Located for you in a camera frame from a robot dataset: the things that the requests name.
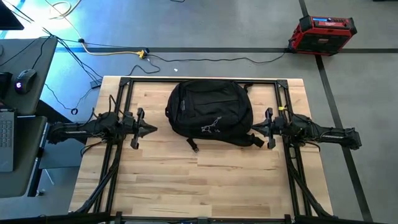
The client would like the black floor cable bundle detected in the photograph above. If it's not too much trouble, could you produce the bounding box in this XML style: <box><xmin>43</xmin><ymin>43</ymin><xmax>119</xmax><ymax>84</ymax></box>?
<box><xmin>2</xmin><ymin>0</ymin><xmax>104</xmax><ymax>82</ymax></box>

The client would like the short black floor cable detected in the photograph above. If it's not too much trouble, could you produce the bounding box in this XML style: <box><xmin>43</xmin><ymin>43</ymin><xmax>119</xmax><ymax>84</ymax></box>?
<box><xmin>126</xmin><ymin>57</ymin><xmax>162</xmax><ymax>77</ymax></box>

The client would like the black desk device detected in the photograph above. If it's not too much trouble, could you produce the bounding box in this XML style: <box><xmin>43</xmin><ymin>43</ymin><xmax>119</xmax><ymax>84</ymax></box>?
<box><xmin>0</xmin><ymin>72</ymin><xmax>13</xmax><ymax>101</ymax></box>

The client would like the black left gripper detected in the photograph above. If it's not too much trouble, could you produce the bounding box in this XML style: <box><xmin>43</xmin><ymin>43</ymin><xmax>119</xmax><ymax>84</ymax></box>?
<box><xmin>123</xmin><ymin>107</ymin><xmax>159</xmax><ymax>151</ymax></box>

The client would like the yellow extension cord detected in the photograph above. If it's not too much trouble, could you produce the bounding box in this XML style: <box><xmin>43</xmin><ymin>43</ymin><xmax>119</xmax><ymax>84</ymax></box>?
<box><xmin>43</xmin><ymin>0</ymin><xmax>147</xmax><ymax>60</ymax></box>

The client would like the red black jobsite radio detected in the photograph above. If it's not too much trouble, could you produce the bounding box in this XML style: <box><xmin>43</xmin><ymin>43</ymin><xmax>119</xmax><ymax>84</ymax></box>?
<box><xmin>287</xmin><ymin>14</ymin><xmax>358</xmax><ymax>57</ymax></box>

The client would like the grey desk foot plate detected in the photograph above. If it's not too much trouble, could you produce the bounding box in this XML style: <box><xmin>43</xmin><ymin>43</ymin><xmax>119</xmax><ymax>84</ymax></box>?
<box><xmin>39</xmin><ymin>138</ymin><xmax>85</xmax><ymax>170</ymax></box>

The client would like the dark grey desk top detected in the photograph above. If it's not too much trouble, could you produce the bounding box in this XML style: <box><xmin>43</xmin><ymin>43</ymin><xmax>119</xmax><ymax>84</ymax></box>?
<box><xmin>0</xmin><ymin>36</ymin><xmax>58</xmax><ymax>116</ymax></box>
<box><xmin>0</xmin><ymin>115</ymin><xmax>47</xmax><ymax>198</ymax></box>

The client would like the black cable with ring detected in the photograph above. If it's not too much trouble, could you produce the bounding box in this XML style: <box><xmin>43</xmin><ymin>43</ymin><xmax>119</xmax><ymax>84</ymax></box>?
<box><xmin>43</xmin><ymin>82</ymin><xmax>79</xmax><ymax>116</ymax></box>

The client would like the long black floor cable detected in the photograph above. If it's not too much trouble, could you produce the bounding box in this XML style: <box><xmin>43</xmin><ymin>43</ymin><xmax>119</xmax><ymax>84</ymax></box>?
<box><xmin>146</xmin><ymin>51</ymin><xmax>287</xmax><ymax>65</ymax></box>

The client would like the black metal table frame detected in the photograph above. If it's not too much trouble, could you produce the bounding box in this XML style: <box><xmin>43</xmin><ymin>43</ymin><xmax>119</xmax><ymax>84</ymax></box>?
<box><xmin>74</xmin><ymin>76</ymin><xmax>333</xmax><ymax>224</ymax></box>

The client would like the black fabric backpack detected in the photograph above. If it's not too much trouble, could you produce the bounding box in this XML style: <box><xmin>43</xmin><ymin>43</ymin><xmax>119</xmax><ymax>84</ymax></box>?
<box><xmin>164</xmin><ymin>78</ymin><xmax>266</xmax><ymax>154</ymax></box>

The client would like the grey laptop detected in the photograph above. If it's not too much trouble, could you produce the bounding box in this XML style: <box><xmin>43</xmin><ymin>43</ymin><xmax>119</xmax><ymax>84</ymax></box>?
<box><xmin>0</xmin><ymin>108</ymin><xmax>16</xmax><ymax>173</ymax></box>

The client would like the black monitor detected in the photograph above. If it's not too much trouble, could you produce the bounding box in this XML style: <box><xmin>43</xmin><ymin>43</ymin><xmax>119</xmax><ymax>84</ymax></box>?
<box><xmin>0</xmin><ymin>0</ymin><xmax>25</xmax><ymax>31</ymax></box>

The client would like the black desk leg beam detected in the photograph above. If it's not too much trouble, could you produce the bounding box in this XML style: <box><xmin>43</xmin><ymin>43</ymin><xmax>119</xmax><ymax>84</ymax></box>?
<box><xmin>35</xmin><ymin>99</ymin><xmax>73</xmax><ymax>125</ymax></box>

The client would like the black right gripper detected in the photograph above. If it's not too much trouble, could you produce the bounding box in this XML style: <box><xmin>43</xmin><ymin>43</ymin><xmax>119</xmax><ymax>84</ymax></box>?
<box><xmin>251</xmin><ymin>107</ymin><xmax>292</xmax><ymax>150</ymax></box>

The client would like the black computer mouse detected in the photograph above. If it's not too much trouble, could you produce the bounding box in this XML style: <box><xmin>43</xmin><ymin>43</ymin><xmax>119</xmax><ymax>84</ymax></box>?
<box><xmin>14</xmin><ymin>68</ymin><xmax>38</xmax><ymax>95</ymax></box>

